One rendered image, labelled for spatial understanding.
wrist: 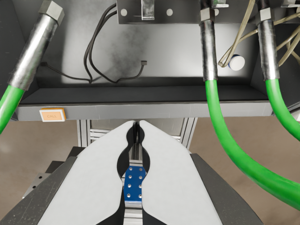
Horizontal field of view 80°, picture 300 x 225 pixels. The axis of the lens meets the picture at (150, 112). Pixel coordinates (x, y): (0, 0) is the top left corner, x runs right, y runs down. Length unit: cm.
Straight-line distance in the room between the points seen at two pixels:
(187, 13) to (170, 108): 20
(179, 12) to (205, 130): 142
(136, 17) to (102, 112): 22
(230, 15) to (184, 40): 17
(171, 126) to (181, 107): 91
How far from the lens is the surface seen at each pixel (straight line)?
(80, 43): 53
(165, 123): 133
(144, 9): 23
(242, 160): 17
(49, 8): 23
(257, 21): 31
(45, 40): 23
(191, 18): 36
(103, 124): 135
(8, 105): 22
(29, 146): 199
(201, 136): 173
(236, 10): 39
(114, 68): 52
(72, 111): 46
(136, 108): 43
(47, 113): 47
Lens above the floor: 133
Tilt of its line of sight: 62 degrees down
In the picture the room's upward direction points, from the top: 176 degrees clockwise
